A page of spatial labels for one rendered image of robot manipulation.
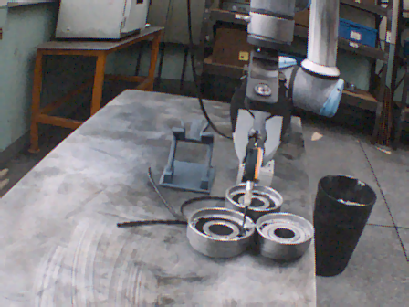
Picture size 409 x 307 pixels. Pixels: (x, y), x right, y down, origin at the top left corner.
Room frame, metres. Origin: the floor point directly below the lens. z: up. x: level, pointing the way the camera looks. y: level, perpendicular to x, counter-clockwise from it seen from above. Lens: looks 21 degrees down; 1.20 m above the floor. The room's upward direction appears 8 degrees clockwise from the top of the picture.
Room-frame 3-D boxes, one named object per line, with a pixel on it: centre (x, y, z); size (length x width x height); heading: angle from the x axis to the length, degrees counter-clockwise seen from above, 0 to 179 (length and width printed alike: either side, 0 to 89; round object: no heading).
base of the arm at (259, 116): (1.24, -0.16, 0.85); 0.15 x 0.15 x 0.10
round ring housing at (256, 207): (0.76, -0.10, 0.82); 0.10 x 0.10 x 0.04
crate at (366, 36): (4.26, -1.33, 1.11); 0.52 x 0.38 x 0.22; 84
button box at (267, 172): (0.91, -0.11, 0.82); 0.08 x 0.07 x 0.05; 174
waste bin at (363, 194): (1.79, -0.68, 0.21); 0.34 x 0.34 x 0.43
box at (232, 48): (4.35, -0.15, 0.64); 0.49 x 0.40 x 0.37; 89
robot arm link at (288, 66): (1.24, -0.17, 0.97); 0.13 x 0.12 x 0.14; 67
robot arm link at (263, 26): (0.72, -0.08, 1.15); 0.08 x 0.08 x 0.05
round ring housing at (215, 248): (0.64, -0.04, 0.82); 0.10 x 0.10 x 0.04
